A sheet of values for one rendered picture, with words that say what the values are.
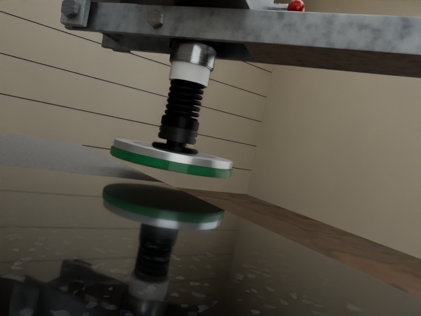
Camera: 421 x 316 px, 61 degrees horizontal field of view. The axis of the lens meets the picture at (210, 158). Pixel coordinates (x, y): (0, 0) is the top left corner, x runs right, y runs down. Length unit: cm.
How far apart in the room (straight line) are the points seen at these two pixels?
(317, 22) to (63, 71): 503
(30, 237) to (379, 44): 47
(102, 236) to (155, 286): 8
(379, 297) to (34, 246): 24
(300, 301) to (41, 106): 524
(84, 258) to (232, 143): 661
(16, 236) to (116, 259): 7
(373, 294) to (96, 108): 537
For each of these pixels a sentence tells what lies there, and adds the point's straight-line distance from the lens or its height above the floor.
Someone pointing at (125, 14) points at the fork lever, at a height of 113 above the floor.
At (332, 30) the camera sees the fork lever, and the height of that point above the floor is 114.
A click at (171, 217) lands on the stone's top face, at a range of 38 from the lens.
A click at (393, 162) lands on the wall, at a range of 549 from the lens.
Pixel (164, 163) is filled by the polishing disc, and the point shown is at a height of 91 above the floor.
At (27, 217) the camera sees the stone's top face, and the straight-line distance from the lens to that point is 32.
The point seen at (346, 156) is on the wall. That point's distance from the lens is 586.
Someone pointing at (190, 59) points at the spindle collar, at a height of 108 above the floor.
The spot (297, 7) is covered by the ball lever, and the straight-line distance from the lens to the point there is 70.
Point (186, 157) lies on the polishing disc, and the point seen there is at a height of 92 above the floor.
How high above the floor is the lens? 95
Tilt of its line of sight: 3 degrees down
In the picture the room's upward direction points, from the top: 11 degrees clockwise
